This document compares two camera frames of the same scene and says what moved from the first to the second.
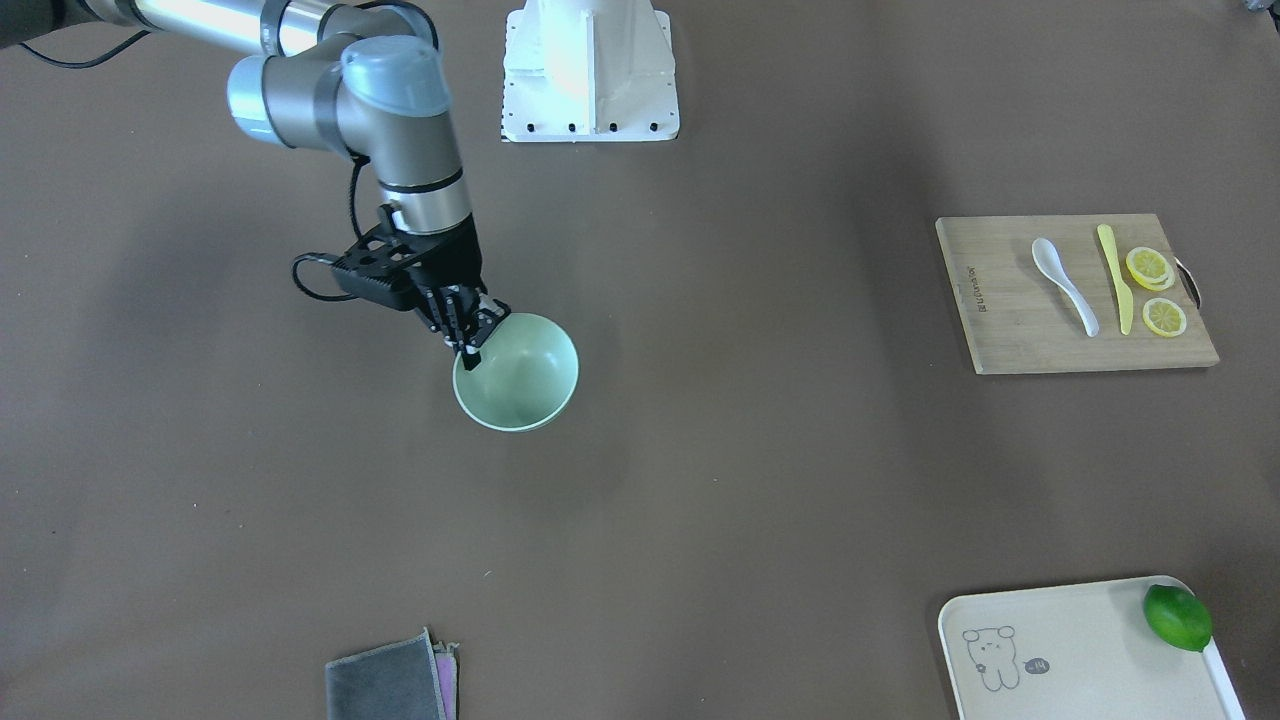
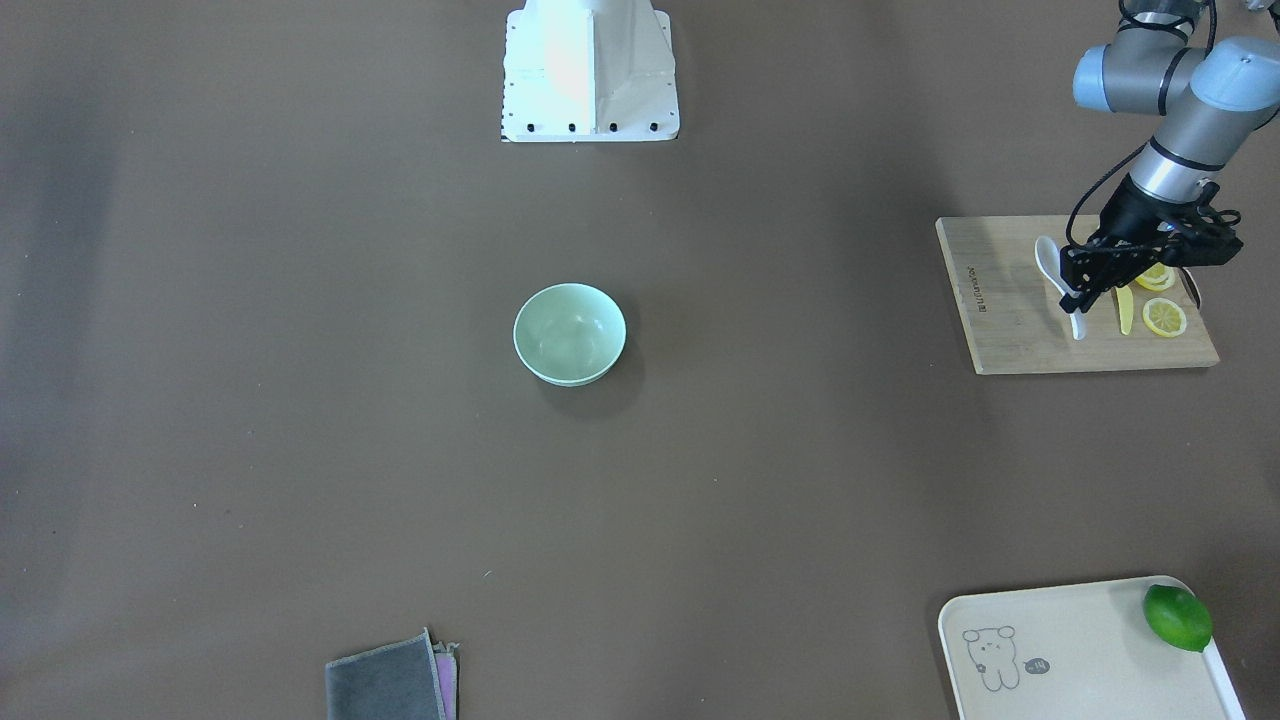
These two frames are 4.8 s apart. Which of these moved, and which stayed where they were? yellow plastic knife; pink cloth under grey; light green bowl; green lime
Moved: light green bowl
Stayed: green lime; pink cloth under grey; yellow plastic knife
